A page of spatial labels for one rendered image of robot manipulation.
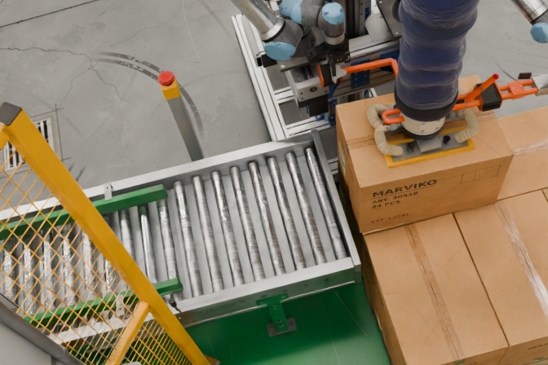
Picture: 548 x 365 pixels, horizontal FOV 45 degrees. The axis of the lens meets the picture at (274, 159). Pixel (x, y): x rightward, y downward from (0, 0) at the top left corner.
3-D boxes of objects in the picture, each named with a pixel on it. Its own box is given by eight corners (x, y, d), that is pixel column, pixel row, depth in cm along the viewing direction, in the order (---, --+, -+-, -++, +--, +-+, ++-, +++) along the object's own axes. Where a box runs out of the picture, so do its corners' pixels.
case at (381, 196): (359, 233, 283) (360, 187, 250) (338, 156, 305) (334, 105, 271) (496, 203, 284) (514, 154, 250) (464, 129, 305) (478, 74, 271)
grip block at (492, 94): (479, 112, 250) (482, 103, 245) (470, 93, 255) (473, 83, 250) (501, 108, 250) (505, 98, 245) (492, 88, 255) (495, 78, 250)
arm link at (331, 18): (324, -2, 236) (346, 2, 234) (325, 19, 245) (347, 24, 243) (316, 14, 232) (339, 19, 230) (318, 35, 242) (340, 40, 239)
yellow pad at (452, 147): (388, 169, 253) (388, 162, 249) (381, 147, 258) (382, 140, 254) (475, 150, 253) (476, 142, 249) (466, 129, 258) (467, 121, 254)
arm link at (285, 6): (315, 19, 271) (313, -5, 259) (304, 43, 265) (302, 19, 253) (288, 14, 274) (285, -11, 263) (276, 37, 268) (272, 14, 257)
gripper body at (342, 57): (350, 63, 254) (350, 42, 244) (329, 68, 254) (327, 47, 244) (346, 49, 258) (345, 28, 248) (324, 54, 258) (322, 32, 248)
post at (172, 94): (207, 201, 363) (161, 90, 278) (205, 191, 366) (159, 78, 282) (219, 198, 363) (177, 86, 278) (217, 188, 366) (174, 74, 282)
